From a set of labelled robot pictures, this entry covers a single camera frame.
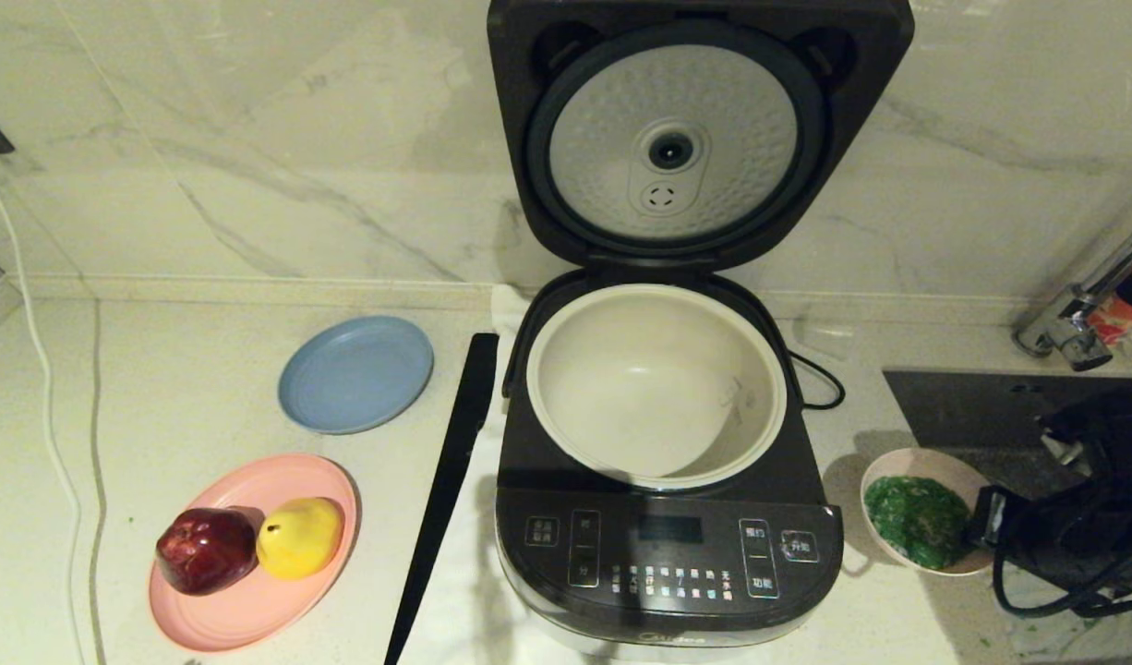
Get black rice cooker lid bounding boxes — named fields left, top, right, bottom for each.
left=488, top=0, right=915, bottom=273

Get chrome faucet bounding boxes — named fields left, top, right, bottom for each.
left=1011, top=208, right=1132, bottom=372

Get chopped green vegetables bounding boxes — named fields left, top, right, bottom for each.
left=864, top=476, right=973, bottom=569

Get white stained cloth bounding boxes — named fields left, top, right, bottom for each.
left=995, top=563, right=1132, bottom=662

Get orange printed bottle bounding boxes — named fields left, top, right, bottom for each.
left=1088, top=240, right=1132, bottom=347

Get red apple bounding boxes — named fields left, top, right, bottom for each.
left=156, top=507, right=259, bottom=596

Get pink bowl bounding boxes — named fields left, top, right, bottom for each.
left=860, top=447, right=996, bottom=578

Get pink plate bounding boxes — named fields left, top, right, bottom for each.
left=149, top=453, right=362, bottom=653

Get white cable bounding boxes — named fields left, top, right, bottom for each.
left=0, top=166, right=87, bottom=665

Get white inner pot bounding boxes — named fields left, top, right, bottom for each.
left=526, top=284, right=789, bottom=490

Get long black flat strip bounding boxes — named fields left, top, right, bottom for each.
left=384, top=333, right=500, bottom=665

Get yellow pear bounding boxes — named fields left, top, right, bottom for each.
left=256, top=497, right=345, bottom=581

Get black power cord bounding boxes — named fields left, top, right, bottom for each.
left=788, top=351, right=847, bottom=410

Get blue plate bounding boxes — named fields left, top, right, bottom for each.
left=278, top=316, right=435, bottom=436

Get black rice cooker base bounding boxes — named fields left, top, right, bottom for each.
left=495, top=268, right=845, bottom=662

